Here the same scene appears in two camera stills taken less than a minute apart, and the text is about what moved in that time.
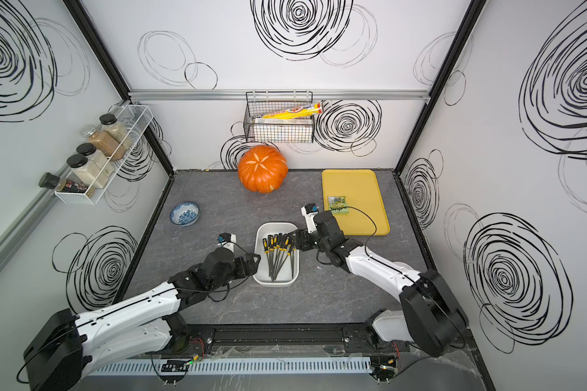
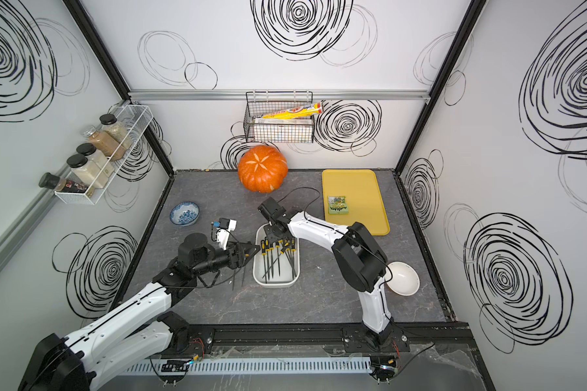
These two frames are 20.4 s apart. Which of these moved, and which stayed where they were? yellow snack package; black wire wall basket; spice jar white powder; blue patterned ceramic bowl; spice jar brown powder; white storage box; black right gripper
Moved: black right gripper
Stayed: spice jar white powder; spice jar brown powder; blue patterned ceramic bowl; white storage box; yellow snack package; black wire wall basket
